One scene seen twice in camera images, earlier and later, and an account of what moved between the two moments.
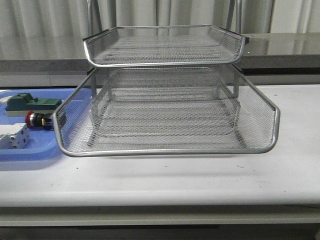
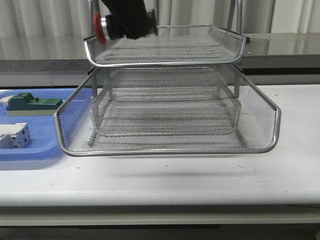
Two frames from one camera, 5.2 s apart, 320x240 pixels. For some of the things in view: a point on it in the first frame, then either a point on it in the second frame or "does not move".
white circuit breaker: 14,136 does not move
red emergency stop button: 39,120 to 106,27
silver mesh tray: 165,109 does not move
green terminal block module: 19,105 does not move
